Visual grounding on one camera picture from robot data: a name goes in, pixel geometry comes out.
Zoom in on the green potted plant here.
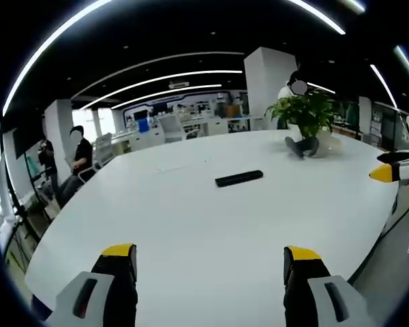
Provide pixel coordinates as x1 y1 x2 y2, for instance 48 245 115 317
264 92 342 159

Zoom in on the white mesh office chair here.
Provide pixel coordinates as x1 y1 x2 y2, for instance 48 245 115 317
158 114 188 143

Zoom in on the black remote control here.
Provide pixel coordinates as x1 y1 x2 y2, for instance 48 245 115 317
214 170 264 188

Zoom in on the white display counter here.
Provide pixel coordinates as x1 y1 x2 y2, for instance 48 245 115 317
112 114 265 154

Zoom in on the black tripod stand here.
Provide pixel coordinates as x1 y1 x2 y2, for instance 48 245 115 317
0 134 52 273

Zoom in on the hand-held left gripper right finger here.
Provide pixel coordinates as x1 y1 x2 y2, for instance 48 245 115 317
283 245 379 327

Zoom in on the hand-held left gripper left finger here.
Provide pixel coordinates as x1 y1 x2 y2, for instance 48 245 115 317
44 243 138 327

